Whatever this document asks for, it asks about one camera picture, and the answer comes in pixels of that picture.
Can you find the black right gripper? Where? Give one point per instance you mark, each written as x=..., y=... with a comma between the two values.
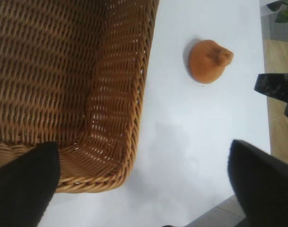
x=276, y=85

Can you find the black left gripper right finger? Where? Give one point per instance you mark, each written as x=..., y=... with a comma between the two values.
x=266, y=189

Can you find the woven wicker basket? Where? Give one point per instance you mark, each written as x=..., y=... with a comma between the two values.
x=52, y=71

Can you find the green plant leaves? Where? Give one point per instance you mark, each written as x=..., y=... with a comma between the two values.
x=286, y=16

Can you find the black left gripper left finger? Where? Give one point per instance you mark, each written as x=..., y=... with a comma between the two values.
x=21, y=189

